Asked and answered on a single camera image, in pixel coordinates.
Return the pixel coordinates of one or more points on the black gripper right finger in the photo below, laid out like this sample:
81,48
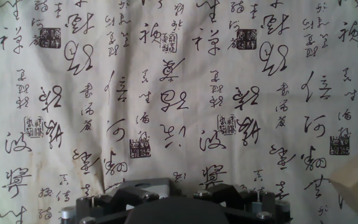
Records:
253,205

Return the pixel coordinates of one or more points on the beige calligraphy print tablecloth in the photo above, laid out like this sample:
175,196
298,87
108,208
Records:
179,93

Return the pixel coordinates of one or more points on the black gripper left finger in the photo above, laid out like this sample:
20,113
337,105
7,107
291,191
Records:
104,207

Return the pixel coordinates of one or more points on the light wooden cube block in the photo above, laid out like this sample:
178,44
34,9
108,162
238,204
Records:
357,183

